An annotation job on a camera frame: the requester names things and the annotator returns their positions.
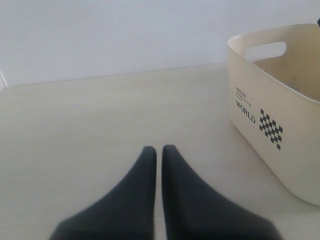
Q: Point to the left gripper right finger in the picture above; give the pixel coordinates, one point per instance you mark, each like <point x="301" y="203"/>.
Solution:
<point x="195" y="211"/>

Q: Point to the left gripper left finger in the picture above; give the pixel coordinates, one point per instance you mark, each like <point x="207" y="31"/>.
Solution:
<point x="124" y="213"/>

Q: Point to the cream plastic bin with sticker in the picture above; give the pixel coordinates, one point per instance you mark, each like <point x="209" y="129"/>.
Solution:
<point x="274" y="101"/>

